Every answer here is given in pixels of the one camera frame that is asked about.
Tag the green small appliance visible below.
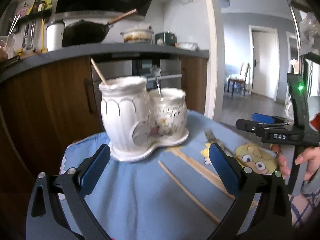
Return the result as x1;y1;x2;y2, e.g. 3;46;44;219
155;31;177;47

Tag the silver flower-head spoon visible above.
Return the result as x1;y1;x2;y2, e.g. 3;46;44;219
150;64;162;98

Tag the gold fork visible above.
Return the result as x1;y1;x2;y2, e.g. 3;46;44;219
204;129;234;155

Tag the white bowl on counter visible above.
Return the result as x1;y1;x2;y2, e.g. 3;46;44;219
178;42;198;51

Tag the white interior door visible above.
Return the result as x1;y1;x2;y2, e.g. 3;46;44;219
249;25;280;101

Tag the yellow spatula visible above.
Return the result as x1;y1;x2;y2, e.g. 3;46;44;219
41;18;47;53

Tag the blue cartoon table cloth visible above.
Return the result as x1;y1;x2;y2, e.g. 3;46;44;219
59;109;296;240

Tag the wooden chair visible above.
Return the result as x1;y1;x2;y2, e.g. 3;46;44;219
227;63;249;96

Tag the stainless steel oven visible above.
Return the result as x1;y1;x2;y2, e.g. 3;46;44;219
90;53;183;111

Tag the black wall spice shelf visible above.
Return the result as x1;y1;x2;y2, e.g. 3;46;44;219
15;9;52;26

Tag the black wok wooden handle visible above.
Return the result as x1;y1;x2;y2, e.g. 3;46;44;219
62;9;138;48

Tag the white thermos black lid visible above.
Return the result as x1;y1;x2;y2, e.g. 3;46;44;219
47;19;65;51

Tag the white ceramic pot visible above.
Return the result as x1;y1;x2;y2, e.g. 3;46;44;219
120;26;154;44

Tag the wooden chopstick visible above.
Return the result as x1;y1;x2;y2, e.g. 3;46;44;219
175;147;258;208
91;59;107;85
158;160;220;224
170;147;235;201

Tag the person right hand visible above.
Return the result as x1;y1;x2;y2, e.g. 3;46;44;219
270;144;320;181

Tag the white ceramic double utensil holder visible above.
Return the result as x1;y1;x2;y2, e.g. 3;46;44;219
99;76;189;163

